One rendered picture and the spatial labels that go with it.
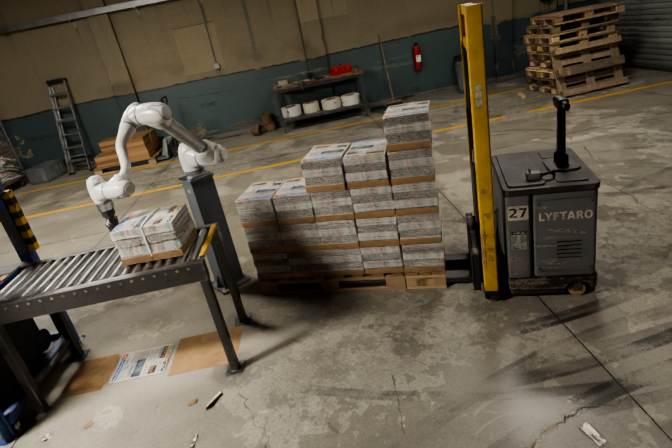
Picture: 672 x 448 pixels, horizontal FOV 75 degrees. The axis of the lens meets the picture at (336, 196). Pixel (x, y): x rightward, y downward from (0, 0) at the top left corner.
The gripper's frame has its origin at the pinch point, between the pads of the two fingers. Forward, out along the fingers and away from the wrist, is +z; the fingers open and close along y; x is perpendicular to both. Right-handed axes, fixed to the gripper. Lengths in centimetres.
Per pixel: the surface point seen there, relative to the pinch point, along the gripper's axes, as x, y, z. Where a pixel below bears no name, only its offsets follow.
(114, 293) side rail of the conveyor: 0.2, -28.3, 20.8
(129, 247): -10.1, -12.8, 1.4
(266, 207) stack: -85, 46, 17
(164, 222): -35.1, -14.5, -9.9
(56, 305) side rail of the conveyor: 33.4, -28.2, 20.5
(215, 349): -33, -3, 93
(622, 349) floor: -268, -78, 93
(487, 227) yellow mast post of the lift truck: -223, -18, 36
